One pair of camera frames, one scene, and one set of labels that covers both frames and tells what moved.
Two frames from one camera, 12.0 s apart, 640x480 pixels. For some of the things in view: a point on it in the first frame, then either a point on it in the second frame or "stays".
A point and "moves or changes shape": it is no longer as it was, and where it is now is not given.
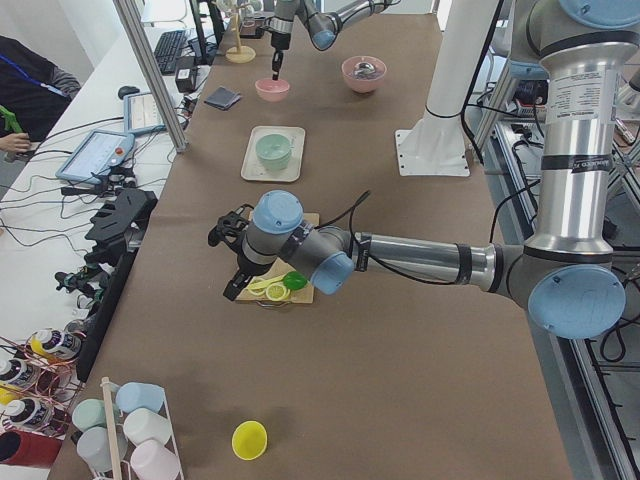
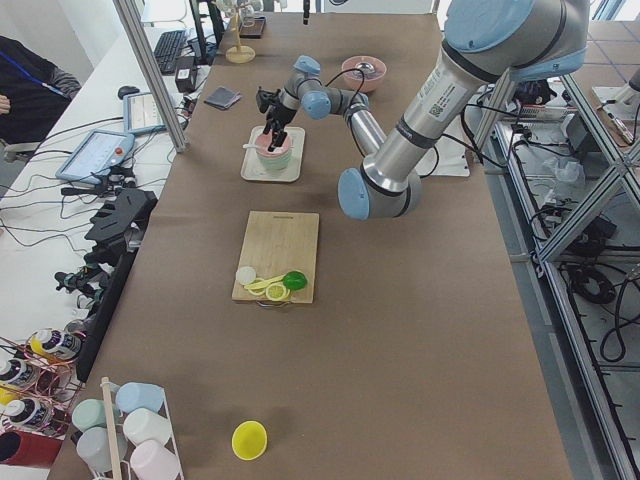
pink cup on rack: [151, 460] stays
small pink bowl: [272, 90] moves or changes shape
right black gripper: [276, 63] -> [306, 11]
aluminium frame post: [150, 76] stays
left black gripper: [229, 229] -> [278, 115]
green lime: [295, 280] stays
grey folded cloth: [222, 98] stays
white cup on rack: [142, 425] stays
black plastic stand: [115, 232] stays
